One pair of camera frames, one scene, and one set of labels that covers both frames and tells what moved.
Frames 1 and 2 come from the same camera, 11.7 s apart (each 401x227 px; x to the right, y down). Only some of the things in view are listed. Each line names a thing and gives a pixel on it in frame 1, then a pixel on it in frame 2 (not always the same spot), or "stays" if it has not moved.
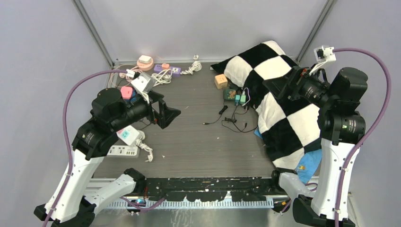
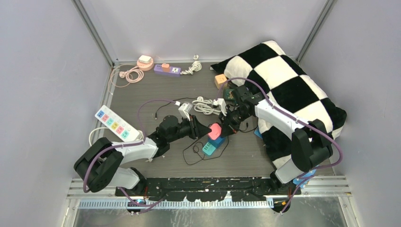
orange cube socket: [221, 81] stays
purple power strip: [176, 71] stays
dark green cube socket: [229, 94] stays
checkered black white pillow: [287, 127] stays
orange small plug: [165, 66] stays
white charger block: [145, 59] stays
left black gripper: [166, 114] -> [197, 130]
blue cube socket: [133, 98] -> [217, 143]
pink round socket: [145, 66] stays
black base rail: [244, 189] stays
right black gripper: [296, 79] -> [228, 127]
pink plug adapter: [126, 92] -> [216, 130]
